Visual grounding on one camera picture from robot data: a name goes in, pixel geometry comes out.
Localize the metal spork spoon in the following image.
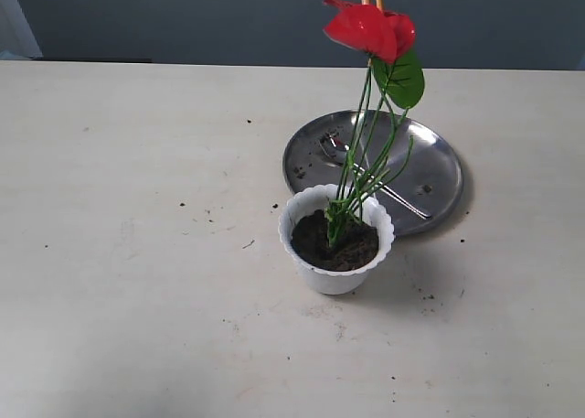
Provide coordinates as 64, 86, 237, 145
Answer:
319, 133, 432, 220

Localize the red artificial anthurium flower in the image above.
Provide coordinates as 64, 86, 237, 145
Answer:
324, 0, 425, 249

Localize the white scalloped plastic pot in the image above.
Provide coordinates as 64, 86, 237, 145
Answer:
279, 185, 395, 295

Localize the dark brown potting soil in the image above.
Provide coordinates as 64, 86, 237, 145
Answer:
291, 209, 379, 272

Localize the round stainless steel plate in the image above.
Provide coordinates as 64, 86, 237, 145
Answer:
282, 111, 464, 237

